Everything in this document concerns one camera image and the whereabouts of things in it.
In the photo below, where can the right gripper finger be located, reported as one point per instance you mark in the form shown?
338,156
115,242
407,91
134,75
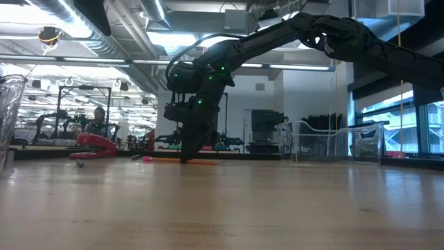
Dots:
185,147
197,146

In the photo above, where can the yellow pencil pink eraser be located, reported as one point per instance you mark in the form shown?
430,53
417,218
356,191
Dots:
163,160

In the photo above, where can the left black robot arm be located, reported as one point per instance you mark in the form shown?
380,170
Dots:
93,14

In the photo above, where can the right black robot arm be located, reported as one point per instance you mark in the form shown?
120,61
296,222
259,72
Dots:
347,34

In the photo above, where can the dark red object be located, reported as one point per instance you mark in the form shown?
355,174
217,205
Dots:
150,139

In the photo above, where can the black pen white lettering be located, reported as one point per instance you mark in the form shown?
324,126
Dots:
136,157

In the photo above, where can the black cabinet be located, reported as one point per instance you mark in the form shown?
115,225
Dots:
265,121

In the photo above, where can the low black box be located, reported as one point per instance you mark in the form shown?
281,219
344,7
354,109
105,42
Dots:
263,147

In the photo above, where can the person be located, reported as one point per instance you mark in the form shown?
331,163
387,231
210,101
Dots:
99,114

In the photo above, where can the grey ceiling unit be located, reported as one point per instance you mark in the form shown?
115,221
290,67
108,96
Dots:
236,19

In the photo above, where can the black pen near top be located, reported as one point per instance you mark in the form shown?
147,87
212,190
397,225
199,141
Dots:
79,163

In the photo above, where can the long ceiling light bar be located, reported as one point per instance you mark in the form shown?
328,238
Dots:
298,66

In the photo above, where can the black stacked equipment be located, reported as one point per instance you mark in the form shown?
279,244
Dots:
324,122

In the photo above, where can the clear plastic bin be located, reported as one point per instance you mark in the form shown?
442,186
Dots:
10,104
333,139

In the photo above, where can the small red object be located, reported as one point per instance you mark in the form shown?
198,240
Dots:
395,155

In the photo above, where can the black window blind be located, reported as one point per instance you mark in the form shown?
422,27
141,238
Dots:
428,99

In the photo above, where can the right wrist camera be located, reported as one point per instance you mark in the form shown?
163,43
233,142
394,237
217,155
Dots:
172,112

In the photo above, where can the black camera gantry frame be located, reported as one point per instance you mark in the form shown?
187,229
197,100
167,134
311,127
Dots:
227,104
85,87

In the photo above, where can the black table frame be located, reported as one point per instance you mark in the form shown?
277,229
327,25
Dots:
249,156

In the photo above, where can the square wall vent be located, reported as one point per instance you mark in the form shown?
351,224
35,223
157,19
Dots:
260,87

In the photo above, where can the round metal air duct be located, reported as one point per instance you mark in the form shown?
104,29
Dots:
154,8

